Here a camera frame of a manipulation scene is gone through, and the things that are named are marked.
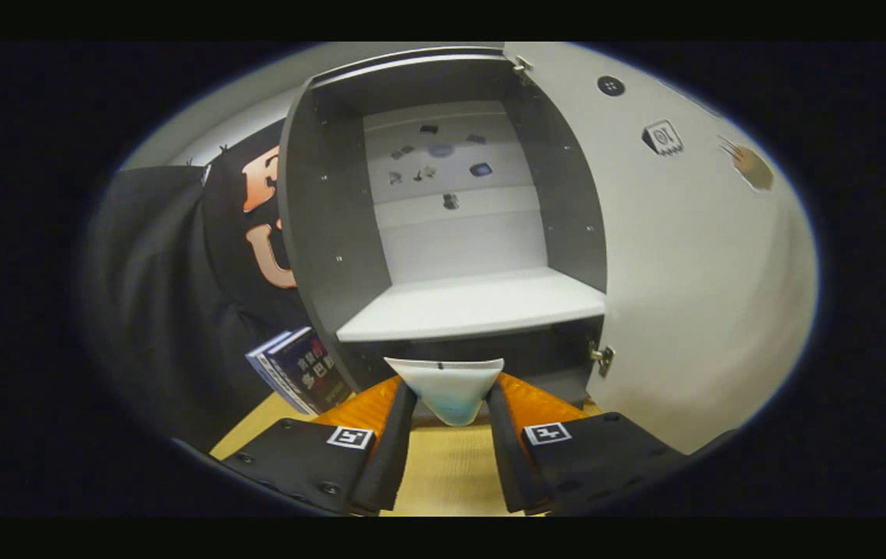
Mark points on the grey cabinet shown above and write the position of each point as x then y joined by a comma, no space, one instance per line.
334,233

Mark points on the blue white book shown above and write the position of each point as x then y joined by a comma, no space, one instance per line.
272,378

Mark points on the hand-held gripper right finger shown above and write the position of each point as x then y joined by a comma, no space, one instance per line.
509,458

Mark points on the white cabinet door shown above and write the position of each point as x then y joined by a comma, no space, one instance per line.
683,272

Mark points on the dark blue book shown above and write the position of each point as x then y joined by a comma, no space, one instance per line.
307,373

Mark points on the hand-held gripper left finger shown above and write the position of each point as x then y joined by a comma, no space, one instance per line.
396,450

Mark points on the black backdrop cloth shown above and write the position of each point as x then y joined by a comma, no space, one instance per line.
163,272

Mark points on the metal door hinge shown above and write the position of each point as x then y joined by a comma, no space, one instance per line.
522,68
602,359

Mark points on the light blue white bowl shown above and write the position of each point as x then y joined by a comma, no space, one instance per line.
449,388

